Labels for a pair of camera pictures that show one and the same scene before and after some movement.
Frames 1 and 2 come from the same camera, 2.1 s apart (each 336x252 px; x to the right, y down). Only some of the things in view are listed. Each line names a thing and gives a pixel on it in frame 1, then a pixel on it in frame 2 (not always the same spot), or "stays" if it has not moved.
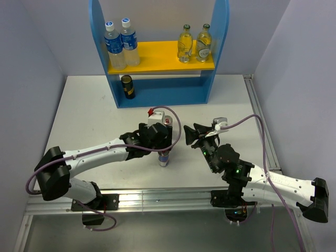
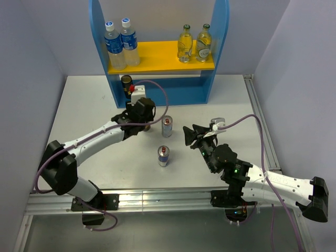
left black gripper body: [165, 143] → [150, 118]
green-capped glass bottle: [203, 44] stays
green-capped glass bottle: [185, 44] stays
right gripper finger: [191, 135] stays
